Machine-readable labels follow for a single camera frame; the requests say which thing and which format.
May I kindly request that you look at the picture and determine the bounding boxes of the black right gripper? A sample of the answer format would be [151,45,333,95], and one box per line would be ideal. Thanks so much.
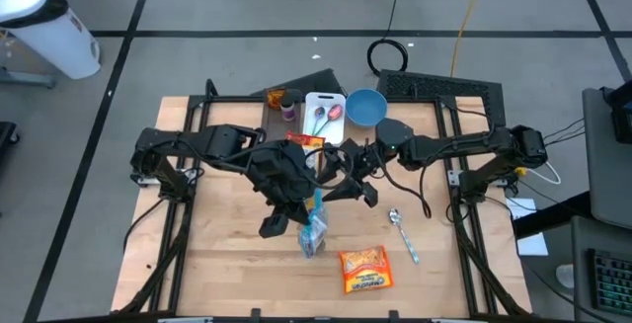
[318,139,384,208]

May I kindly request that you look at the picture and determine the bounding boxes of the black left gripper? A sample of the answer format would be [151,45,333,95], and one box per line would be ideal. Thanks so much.
[259,184,319,239]

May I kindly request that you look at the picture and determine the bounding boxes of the red Maruchan ramen packet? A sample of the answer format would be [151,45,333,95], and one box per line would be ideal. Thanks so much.
[284,131,327,149]

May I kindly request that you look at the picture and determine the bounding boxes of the pink spoon teal handle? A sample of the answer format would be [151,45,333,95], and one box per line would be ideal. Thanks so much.
[318,104,345,136]

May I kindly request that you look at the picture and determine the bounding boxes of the purple spoon teal handle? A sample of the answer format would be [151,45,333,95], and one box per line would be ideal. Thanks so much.
[310,106,327,136]

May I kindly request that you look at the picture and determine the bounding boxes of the small brown orange snack packet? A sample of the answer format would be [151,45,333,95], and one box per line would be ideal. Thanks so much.
[267,89,287,111]

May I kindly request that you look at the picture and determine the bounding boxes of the white plastic bin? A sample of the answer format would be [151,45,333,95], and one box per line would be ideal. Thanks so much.
[302,91,347,146]

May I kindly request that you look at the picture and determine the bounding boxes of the blue bowl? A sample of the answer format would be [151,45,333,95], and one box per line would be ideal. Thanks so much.
[345,89,389,127]

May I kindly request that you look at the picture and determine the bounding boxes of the orange Maruchan ramen packet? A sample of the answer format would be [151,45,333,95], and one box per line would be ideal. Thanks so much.
[338,245,395,295]

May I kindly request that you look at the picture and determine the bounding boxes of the black perforated metal box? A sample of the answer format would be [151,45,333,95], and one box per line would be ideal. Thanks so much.
[377,69,508,131]

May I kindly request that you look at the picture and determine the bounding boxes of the white paper sheet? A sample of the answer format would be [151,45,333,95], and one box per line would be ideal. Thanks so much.
[506,197,549,258]

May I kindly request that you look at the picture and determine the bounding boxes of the grey keyboard desk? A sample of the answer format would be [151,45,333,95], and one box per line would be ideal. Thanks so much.
[571,215,632,323]

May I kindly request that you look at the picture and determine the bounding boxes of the grey side desk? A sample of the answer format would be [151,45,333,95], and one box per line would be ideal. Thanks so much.
[581,87,632,230]

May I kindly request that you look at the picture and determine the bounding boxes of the black device on desk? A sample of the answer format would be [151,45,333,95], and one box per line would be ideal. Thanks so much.
[600,79,632,145]

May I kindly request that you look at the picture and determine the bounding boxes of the black backlit keyboard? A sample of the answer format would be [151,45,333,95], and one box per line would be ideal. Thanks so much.
[586,247,632,317]

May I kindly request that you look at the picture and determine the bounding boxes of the white trash can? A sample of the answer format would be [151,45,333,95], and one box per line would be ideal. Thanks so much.
[0,0,102,81]

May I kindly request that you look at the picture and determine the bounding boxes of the grey metal stand foot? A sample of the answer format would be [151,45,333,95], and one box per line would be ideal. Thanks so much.
[0,67,56,90]

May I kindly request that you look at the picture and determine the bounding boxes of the silver spoon striped blue handle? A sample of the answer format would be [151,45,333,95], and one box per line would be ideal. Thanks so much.
[387,207,421,265]

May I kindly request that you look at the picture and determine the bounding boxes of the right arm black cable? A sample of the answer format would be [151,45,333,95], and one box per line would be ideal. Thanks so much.
[379,149,434,219]

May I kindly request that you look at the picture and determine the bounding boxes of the coiled black cable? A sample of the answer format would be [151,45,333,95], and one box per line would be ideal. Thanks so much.
[365,39,409,78]

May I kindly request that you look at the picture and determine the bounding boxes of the black aluminium table frame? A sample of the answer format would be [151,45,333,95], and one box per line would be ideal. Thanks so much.
[112,78,532,323]

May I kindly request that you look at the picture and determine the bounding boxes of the straight black cable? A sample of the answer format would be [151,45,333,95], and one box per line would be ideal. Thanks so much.
[386,0,406,41]

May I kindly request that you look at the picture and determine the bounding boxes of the yellow cable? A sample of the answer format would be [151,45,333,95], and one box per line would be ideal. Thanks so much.
[449,0,488,78]

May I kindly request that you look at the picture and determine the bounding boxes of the white cables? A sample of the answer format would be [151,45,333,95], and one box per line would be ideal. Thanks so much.
[522,156,563,186]

